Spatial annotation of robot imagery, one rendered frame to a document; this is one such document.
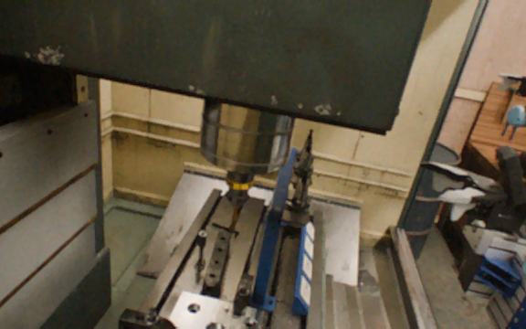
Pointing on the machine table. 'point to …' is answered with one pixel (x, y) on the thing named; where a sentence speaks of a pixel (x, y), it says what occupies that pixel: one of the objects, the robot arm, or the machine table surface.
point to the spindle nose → (245, 138)
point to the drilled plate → (211, 311)
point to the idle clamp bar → (211, 284)
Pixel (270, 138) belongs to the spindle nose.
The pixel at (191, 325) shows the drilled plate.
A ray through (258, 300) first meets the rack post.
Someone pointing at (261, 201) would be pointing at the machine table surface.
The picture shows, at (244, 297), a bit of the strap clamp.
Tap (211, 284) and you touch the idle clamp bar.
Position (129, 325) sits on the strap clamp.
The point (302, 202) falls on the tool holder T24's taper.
